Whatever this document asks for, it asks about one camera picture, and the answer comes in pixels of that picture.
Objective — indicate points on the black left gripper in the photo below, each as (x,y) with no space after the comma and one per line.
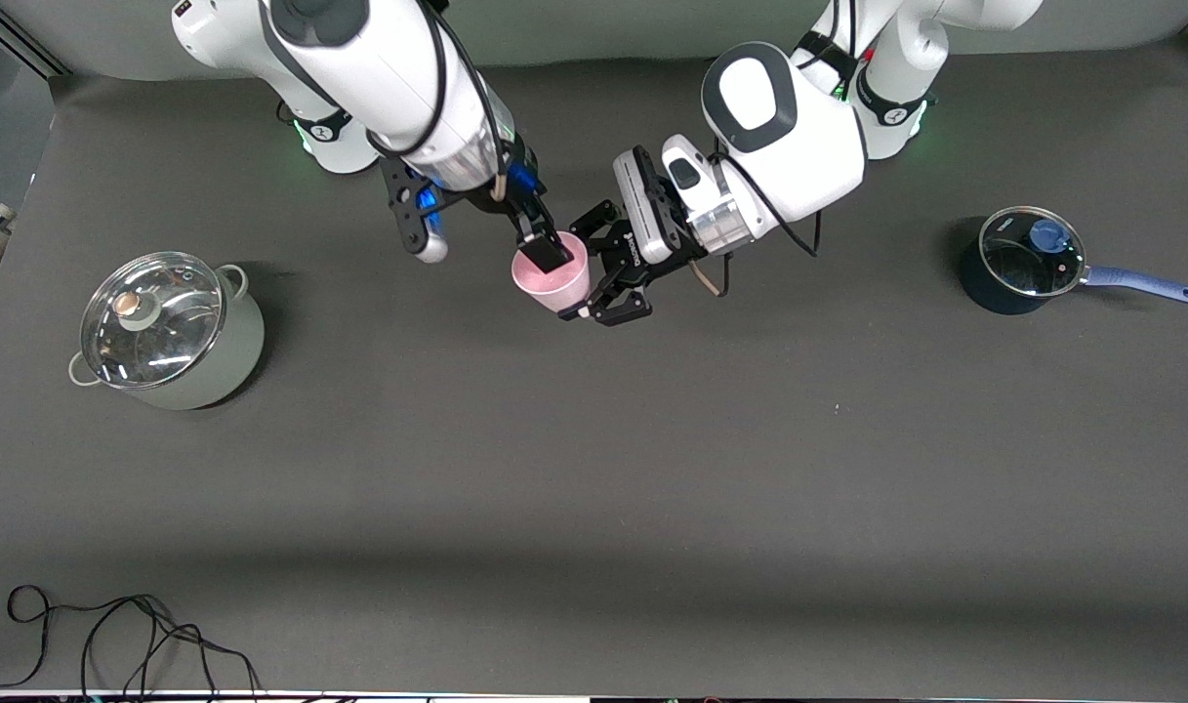
(668,256)

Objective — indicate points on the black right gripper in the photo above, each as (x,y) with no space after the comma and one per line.
(517,193)

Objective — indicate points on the pink plastic cup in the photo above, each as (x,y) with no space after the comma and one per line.
(564,288)

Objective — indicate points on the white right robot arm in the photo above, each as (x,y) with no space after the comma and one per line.
(389,68)

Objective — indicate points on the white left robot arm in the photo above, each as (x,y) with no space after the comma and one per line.
(798,146)

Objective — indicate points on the dark grey table mat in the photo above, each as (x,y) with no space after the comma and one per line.
(594,439)

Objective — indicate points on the pale green cooking pot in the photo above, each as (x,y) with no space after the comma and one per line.
(232,361)

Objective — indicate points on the dark blue saucepan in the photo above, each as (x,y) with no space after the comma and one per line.
(979,288)

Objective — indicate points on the large glass pot lid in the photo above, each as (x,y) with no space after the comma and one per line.
(169,342)

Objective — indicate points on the dark metal frame rail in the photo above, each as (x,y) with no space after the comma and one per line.
(37,51)

